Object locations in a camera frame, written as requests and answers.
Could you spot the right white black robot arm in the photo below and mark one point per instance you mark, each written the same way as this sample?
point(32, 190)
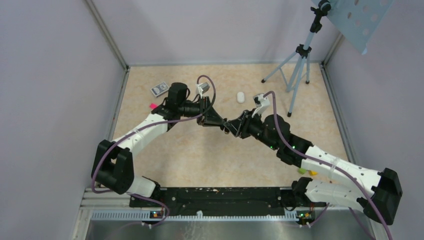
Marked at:
point(377, 193)

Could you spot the pink marker piece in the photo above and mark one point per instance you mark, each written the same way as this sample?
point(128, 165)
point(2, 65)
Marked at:
point(153, 106)

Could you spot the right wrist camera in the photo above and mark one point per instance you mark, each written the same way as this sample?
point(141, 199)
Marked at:
point(261, 104)

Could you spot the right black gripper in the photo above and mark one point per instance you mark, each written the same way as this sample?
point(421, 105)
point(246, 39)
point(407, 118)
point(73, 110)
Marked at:
point(239, 127)

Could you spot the light blue tripod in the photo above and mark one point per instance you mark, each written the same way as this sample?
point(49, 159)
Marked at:
point(302, 66)

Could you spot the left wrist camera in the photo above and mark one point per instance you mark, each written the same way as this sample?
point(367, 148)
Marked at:
point(202, 88)

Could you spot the playing card deck box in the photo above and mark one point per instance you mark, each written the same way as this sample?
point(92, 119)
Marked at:
point(160, 89)

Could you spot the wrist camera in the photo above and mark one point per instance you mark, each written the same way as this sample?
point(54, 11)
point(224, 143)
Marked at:
point(202, 88)
point(261, 104)

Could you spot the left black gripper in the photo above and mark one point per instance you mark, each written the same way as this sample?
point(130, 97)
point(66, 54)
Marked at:
point(211, 118)

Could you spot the perforated blue metal panel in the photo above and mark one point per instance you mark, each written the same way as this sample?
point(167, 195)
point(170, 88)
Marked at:
point(356, 20)

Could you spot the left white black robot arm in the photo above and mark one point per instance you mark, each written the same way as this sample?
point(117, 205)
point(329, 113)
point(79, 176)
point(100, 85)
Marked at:
point(113, 165)

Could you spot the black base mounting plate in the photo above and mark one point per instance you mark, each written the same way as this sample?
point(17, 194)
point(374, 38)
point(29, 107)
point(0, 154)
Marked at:
point(227, 201)

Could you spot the white earbud charging case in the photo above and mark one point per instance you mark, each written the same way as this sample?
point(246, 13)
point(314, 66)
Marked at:
point(240, 97)

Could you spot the green cube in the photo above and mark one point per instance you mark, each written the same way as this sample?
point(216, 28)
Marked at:
point(302, 171)

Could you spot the white toothed cable rail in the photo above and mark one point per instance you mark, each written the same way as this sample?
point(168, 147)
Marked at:
point(148, 215)

